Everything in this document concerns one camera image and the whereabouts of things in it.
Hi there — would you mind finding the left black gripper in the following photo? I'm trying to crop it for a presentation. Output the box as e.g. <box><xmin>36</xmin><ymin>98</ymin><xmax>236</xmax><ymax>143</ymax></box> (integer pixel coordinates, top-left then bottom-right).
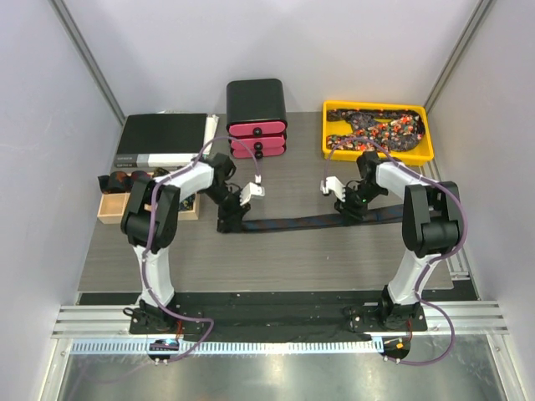
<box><xmin>203</xmin><ymin>185</ymin><xmax>251</xmax><ymax>233</ymax></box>

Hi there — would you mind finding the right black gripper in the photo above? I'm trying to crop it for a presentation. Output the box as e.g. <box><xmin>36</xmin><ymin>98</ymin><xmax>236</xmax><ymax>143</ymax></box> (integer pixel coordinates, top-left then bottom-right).
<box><xmin>335</xmin><ymin>183</ymin><xmax>386</xmax><ymax>227</ymax></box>

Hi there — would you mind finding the blue brown striped tie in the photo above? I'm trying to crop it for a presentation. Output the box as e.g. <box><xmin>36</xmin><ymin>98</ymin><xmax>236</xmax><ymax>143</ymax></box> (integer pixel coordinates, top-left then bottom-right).
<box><xmin>241</xmin><ymin>205</ymin><xmax>403</xmax><ymax>233</ymax></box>

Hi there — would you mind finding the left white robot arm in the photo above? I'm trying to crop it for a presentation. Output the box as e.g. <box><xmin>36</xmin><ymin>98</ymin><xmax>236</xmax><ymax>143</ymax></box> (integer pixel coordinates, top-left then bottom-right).
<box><xmin>120</xmin><ymin>154</ymin><xmax>250</xmax><ymax>334</ymax></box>

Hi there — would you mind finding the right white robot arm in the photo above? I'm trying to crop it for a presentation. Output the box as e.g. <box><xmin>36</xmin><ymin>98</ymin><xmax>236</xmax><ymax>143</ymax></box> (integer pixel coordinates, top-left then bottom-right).
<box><xmin>321</xmin><ymin>151</ymin><xmax>466</xmax><ymax>331</ymax></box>

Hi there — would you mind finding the rolled brown patterned tie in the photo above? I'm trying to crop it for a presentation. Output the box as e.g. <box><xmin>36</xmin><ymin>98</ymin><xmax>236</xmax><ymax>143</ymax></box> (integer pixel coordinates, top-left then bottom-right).
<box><xmin>152</xmin><ymin>167</ymin><xmax>170</xmax><ymax>178</ymax></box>

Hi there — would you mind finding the colourful floral tie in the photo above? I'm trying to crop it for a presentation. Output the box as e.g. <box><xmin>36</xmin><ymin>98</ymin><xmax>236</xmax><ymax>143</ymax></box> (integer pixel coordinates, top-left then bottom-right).
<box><xmin>326</xmin><ymin>109</ymin><xmax>426</xmax><ymax>152</ymax></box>

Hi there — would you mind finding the rolled navy striped tie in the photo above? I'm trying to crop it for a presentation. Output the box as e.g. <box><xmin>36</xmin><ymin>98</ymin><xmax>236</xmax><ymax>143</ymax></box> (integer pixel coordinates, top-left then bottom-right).
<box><xmin>130</xmin><ymin>170</ymin><xmax>152</xmax><ymax>190</ymax></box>

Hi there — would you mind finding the black flat box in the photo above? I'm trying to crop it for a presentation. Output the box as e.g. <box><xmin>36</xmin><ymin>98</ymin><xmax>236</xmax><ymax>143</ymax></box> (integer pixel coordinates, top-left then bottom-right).
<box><xmin>114</xmin><ymin>113</ymin><xmax>210</xmax><ymax>168</ymax></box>

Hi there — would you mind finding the black pink drawer box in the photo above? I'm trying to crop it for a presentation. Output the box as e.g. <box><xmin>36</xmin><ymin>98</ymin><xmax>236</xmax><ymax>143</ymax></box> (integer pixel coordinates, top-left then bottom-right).
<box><xmin>226</xmin><ymin>79</ymin><xmax>288</xmax><ymax>160</ymax></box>

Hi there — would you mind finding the rolled red dark tie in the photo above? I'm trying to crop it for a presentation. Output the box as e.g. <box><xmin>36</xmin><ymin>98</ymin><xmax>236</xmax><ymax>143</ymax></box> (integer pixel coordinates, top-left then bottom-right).
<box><xmin>97</xmin><ymin>171</ymin><xmax>131</xmax><ymax>195</ymax></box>

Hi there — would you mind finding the wooden compartment organizer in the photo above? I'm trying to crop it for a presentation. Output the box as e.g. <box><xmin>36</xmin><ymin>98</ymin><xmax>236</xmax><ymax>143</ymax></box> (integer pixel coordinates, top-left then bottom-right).
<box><xmin>97</xmin><ymin>193</ymin><xmax>201</xmax><ymax>225</ymax></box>

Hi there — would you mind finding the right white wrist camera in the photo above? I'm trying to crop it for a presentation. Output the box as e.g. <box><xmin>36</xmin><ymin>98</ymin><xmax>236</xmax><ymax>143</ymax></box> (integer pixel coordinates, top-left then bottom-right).
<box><xmin>320</xmin><ymin>176</ymin><xmax>346</xmax><ymax>202</ymax></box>

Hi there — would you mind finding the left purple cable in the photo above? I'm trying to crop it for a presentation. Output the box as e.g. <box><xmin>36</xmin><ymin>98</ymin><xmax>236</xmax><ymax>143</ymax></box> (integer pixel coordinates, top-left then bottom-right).
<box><xmin>140</xmin><ymin>135</ymin><xmax>264</xmax><ymax>293</ymax></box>

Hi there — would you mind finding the purple cable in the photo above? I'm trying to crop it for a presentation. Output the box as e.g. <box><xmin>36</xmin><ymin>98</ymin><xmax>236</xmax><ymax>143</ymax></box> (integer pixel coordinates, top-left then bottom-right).
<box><xmin>324</xmin><ymin>138</ymin><xmax>466</xmax><ymax>367</ymax></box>
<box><xmin>140</xmin><ymin>135</ymin><xmax>264</xmax><ymax>293</ymax></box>

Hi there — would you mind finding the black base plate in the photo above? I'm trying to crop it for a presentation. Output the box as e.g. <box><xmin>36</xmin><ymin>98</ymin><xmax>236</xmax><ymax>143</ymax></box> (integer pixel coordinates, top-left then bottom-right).
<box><xmin>123</xmin><ymin>291</ymin><xmax>428</xmax><ymax>343</ymax></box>

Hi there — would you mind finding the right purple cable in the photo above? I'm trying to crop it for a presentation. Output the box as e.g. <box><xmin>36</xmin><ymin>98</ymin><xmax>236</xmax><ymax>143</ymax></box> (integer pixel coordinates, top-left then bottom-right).
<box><xmin>324</xmin><ymin>138</ymin><xmax>466</xmax><ymax>367</ymax></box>

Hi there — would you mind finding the white slotted cable duct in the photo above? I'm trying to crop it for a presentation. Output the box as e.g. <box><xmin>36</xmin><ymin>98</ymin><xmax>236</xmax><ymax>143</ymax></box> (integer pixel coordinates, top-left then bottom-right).
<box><xmin>70</xmin><ymin>338</ymin><xmax>384</xmax><ymax>356</ymax></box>

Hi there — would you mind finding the aluminium frame rail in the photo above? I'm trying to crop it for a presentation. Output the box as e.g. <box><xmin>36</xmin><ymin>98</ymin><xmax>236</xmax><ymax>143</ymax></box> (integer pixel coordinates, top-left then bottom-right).
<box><xmin>52</xmin><ymin>304</ymin><xmax>139</xmax><ymax>338</ymax></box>

